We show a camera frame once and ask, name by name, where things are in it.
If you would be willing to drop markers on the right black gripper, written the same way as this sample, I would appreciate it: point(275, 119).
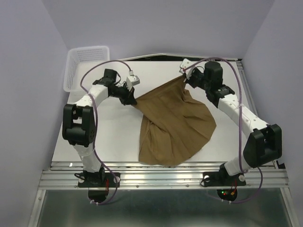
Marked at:
point(190, 80)

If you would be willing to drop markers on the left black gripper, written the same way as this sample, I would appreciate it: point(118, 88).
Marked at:
point(129, 98)

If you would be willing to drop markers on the brown fabric skirt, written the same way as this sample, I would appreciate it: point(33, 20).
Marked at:
point(174, 126)

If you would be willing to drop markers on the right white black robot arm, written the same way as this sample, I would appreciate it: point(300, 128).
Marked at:
point(264, 141)

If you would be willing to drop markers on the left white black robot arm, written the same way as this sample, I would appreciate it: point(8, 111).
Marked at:
point(79, 121)

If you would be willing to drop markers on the white plastic mesh basket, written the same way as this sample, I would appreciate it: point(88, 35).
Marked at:
point(76, 58)

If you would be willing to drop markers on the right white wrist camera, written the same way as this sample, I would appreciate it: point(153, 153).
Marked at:
point(186, 68)

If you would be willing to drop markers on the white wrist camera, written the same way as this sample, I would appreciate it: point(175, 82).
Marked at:
point(186, 68)
point(131, 81)

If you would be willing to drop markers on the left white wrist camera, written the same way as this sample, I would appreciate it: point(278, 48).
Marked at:
point(131, 81)

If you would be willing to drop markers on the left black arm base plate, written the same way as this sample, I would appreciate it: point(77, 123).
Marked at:
point(101, 187)

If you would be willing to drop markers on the aluminium frame rail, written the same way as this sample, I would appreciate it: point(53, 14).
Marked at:
point(156, 196)

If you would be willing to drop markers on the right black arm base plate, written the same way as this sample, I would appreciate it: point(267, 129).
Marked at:
point(227, 185)

